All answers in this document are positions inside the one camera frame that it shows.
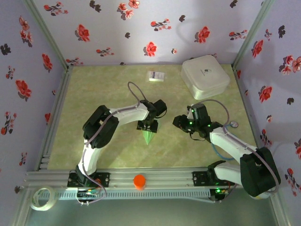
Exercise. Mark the light green paper sheet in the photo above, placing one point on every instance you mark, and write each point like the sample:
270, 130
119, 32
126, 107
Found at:
148, 136

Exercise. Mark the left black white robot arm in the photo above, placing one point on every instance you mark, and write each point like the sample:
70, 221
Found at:
98, 127

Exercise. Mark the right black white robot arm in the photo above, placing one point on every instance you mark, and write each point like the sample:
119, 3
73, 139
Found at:
258, 171

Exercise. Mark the small white printed packet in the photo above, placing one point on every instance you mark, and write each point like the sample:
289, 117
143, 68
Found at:
156, 76

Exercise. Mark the metal clip with white tips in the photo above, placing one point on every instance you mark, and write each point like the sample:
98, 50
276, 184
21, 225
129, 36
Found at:
233, 124

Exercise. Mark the white plastic lidded box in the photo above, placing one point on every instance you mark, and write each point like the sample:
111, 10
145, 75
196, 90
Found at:
204, 75

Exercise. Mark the orange round cap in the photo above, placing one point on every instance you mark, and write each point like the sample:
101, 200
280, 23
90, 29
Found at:
139, 181

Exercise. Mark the small controller circuit board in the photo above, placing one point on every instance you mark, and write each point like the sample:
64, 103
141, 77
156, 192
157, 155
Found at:
219, 191
85, 194

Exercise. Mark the white yellow paper cup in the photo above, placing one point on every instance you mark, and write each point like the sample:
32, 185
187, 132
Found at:
263, 196

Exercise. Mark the clear adhesive tape roll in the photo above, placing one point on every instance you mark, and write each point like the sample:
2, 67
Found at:
35, 204

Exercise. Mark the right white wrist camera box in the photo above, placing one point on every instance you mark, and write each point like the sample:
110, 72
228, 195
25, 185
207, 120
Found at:
189, 111

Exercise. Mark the wide aluminium base rail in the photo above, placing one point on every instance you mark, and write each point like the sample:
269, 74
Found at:
164, 176

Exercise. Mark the aluminium frame rail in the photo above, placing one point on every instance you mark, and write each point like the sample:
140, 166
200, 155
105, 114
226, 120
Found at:
62, 94
242, 94

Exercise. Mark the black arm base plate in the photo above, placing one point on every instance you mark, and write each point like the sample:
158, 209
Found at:
200, 179
103, 180

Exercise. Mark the aluminium frame post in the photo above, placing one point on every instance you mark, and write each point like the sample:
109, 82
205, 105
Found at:
281, 213
48, 35
252, 35
20, 212

